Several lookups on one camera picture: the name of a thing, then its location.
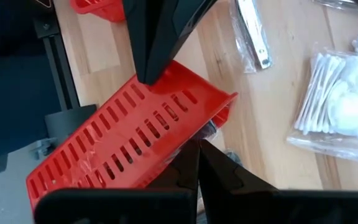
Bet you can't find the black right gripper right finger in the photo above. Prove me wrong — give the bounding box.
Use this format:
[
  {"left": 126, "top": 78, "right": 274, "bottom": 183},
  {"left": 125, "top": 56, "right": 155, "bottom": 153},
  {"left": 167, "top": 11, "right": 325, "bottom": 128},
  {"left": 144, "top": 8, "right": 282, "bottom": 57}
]
[{"left": 200, "top": 139, "right": 358, "bottom": 224}]

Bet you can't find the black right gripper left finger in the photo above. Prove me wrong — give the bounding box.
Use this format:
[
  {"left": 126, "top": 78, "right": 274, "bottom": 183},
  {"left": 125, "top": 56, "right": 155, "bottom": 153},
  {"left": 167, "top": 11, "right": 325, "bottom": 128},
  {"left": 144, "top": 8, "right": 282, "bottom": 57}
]
[{"left": 34, "top": 139, "right": 201, "bottom": 224}]

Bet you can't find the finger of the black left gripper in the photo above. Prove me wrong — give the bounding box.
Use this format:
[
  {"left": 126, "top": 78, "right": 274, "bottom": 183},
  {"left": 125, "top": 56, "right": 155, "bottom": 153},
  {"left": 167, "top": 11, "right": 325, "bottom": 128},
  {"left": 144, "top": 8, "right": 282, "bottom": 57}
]
[
  {"left": 149, "top": 0, "right": 218, "bottom": 85},
  {"left": 122, "top": 0, "right": 180, "bottom": 85}
]

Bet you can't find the red plastic slotted basket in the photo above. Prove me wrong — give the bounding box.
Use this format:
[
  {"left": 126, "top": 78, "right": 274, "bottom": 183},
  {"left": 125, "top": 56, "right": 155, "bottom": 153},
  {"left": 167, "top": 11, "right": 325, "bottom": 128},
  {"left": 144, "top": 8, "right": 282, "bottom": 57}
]
[
  {"left": 70, "top": 0, "right": 126, "bottom": 23},
  {"left": 25, "top": 59, "right": 239, "bottom": 212}
]

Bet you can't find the silver nail pack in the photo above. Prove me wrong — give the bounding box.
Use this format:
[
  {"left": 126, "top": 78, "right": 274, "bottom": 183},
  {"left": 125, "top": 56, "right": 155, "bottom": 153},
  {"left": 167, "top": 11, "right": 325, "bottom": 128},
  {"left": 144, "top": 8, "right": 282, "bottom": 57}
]
[{"left": 228, "top": 0, "right": 275, "bottom": 74}]

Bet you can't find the black comb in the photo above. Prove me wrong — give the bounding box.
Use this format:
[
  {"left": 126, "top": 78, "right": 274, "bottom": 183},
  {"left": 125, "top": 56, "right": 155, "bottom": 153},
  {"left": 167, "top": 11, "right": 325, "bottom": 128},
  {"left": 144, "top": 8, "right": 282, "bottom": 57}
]
[{"left": 194, "top": 120, "right": 222, "bottom": 142}]

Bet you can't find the black aluminium table frame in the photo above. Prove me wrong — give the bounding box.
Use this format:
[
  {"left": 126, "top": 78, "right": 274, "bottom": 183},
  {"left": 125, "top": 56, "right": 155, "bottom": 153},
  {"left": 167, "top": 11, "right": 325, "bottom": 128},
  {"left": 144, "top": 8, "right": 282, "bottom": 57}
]
[{"left": 32, "top": 15, "right": 81, "bottom": 110}]

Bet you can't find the black frame bracket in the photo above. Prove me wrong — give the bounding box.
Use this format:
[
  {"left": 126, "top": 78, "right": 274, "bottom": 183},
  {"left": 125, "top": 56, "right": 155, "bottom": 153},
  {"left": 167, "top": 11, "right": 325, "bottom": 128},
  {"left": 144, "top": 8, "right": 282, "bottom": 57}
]
[{"left": 44, "top": 104, "right": 98, "bottom": 147}]

